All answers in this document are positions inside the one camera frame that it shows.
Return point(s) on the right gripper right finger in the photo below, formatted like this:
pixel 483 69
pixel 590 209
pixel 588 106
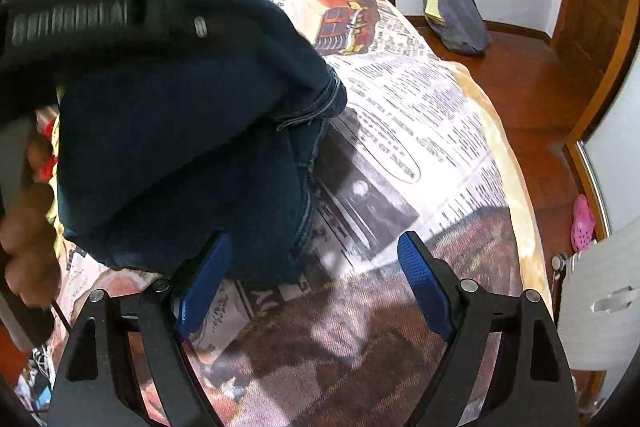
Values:
pixel 531 383

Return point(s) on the white sliding wardrobe door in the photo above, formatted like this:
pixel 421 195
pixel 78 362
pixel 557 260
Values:
pixel 612 155

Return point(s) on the dark blue bag on floor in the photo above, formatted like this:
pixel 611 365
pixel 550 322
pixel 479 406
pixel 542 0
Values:
pixel 459 25

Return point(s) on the red garment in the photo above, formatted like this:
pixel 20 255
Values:
pixel 50 132

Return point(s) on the pink croc slipper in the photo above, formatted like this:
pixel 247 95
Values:
pixel 583 225

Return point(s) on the person's left hand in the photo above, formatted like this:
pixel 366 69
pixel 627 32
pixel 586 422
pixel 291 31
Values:
pixel 32 271

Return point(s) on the blue denim jacket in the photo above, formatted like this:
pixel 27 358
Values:
pixel 160 151

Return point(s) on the newspaper print bed quilt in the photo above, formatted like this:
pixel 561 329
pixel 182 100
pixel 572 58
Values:
pixel 314 324

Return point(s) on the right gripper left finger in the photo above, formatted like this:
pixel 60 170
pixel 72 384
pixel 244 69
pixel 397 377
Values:
pixel 97 384

